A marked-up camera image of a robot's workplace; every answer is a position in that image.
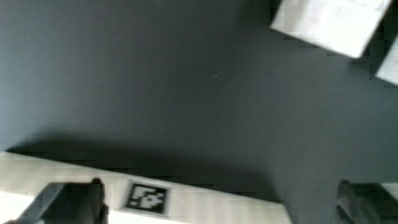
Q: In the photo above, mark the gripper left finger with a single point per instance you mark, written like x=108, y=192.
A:
x=69, y=204

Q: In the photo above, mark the white square tabletop tray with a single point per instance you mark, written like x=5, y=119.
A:
x=147, y=201

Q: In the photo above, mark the white front fence rail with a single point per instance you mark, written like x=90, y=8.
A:
x=333, y=23

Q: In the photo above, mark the white right corner block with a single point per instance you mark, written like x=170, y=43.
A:
x=389, y=70

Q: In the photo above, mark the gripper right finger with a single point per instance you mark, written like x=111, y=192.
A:
x=367, y=204

